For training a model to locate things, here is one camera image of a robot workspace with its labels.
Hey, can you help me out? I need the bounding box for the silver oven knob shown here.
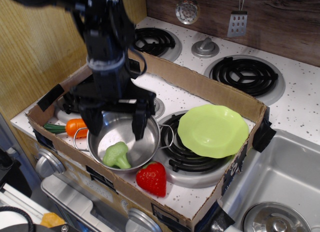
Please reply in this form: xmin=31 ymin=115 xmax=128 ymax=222
xmin=35 ymin=148 xmax=66 ymax=178
xmin=125 ymin=208 xmax=162 ymax=232

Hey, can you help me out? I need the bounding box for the hanging silver skimmer ladle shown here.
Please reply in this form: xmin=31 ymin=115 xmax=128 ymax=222
xmin=175 ymin=0 xmax=201 ymax=25

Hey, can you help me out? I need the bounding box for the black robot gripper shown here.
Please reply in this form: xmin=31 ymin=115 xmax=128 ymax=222
xmin=70 ymin=66 xmax=156 ymax=141

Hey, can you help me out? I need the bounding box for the stainless steel sink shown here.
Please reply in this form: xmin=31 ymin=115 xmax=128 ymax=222
xmin=221 ymin=130 xmax=320 ymax=231

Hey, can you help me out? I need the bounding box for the black burner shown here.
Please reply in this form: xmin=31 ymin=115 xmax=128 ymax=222
xmin=54 ymin=85 xmax=82 ymax=124
xmin=153 ymin=111 xmax=234 ymax=188
xmin=133 ymin=28 xmax=182 ymax=62
xmin=204 ymin=55 xmax=286 ymax=106

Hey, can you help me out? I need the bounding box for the orange toy carrot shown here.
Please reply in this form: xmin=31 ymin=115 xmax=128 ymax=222
xmin=43 ymin=119 xmax=88 ymax=138

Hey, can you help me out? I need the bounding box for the yellow sponge piece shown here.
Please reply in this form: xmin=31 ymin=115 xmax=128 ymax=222
xmin=40 ymin=212 xmax=66 ymax=228

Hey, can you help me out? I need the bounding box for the brown cardboard fence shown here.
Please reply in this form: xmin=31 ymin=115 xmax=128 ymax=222
xmin=27 ymin=54 xmax=269 ymax=231

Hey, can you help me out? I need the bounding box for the front right black burner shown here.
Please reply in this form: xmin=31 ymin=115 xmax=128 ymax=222
xmin=153 ymin=111 xmax=234 ymax=188

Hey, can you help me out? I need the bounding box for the green toy broccoli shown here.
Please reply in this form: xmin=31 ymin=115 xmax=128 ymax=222
xmin=102 ymin=142 xmax=132 ymax=169

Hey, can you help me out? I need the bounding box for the left silver oven knob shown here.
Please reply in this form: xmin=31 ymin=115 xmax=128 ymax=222
xmin=35 ymin=148 xmax=66 ymax=178

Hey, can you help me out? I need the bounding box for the back right black burner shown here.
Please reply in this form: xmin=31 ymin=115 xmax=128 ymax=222
xmin=204 ymin=55 xmax=286 ymax=106

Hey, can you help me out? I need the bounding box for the hanging silver slotted spatula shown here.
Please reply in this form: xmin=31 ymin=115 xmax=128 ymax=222
xmin=227 ymin=0 xmax=248 ymax=38

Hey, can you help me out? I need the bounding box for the stainless steel pan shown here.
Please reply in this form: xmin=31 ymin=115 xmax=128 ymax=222
xmin=73 ymin=112 xmax=174 ymax=172

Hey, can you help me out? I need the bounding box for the red toy strawberry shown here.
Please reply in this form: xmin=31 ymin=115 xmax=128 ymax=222
xmin=135 ymin=161 xmax=167 ymax=197

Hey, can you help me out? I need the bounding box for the grey back stove knob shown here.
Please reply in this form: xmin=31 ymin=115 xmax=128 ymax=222
xmin=191 ymin=38 xmax=220 ymax=58

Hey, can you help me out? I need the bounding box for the front left black burner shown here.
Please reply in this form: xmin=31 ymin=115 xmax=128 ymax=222
xmin=54 ymin=85 xmax=82 ymax=124

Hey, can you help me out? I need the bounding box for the back left black burner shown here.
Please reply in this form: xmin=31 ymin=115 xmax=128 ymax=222
xmin=133 ymin=28 xmax=182 ymax=62

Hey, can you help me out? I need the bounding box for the silver oven door handle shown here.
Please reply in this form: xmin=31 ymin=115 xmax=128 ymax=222
xmin=41 ymin=175 xmax=112 ymax=231

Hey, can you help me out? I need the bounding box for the grey centre stove knob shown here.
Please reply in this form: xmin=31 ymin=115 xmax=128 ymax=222
xmin=154 ymin=98 xmax=165 ymax=119

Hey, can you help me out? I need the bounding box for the grey stove knob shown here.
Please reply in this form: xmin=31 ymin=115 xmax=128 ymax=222
xmin=154 ymin=98 xmax=165 ymax=119
xmin=191 ymin=38 xmax=220 ymax=58

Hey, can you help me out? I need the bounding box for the right silver oven knob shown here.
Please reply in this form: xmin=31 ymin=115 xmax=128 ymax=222
xmin=125 ymin=208 xmax=162 ymax=232

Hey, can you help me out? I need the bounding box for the light green plastic plate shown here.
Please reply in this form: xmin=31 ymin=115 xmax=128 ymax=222
xmin=177 ymin=104 xmax=249 ymax=158

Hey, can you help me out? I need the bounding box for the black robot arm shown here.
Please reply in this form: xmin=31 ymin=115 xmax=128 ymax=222
xmin=13 ymin=0 xmax=156 ymax=140

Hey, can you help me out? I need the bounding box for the black cable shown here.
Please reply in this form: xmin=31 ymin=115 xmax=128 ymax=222
xmin=0 ymin=206 xmax=35 ymax=232

